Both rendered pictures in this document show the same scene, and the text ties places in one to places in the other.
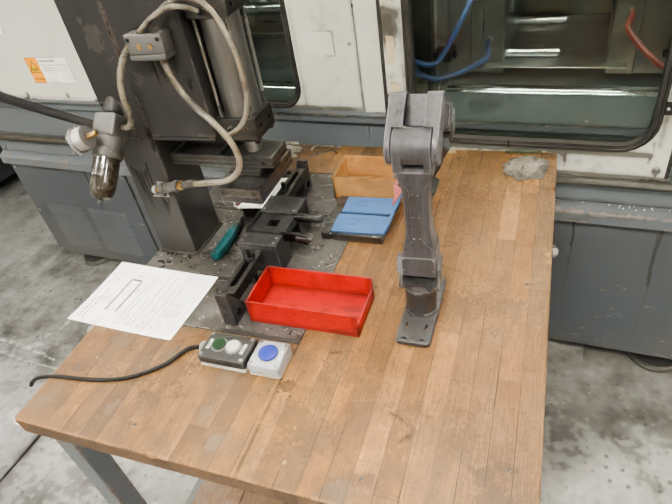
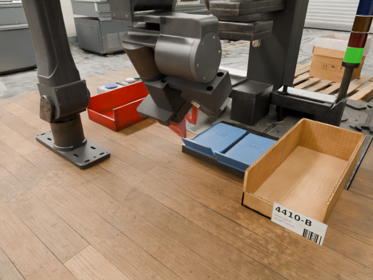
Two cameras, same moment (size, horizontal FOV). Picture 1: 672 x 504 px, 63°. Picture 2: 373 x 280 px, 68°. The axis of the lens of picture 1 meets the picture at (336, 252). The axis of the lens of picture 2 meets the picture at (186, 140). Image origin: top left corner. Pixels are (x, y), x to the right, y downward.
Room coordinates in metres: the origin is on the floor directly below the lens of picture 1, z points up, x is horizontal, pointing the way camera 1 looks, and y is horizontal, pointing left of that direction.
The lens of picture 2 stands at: (1.18, -0.61, 1.21)
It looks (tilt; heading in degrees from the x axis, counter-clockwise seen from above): 29 degrees down; 104
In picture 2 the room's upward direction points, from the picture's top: straight up
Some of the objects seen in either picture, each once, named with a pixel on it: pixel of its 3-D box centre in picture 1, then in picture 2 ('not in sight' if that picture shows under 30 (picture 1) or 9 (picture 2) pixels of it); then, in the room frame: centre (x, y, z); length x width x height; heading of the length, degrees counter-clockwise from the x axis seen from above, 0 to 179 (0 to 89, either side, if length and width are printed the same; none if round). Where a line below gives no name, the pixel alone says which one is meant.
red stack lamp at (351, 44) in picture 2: not in sight; (357, 39); (1.41, 0.17, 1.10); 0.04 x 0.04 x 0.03
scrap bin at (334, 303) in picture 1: (310, 299); (137, 100); (0.86, 0.07, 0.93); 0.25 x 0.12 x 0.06; 65
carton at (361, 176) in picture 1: (383, 179); (310, 170); (1.29, -0.17, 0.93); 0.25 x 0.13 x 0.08; 65
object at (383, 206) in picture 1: (372, 201); (249, 147); (1.19, -0.12, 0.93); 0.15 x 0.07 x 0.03; 67
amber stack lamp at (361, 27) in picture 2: not in sight; (362, 23); (1.41, 0.17, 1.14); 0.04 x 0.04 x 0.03
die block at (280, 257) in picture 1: (277, 234); (229, 98); (1.12, 0.14, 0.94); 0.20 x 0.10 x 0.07; 155
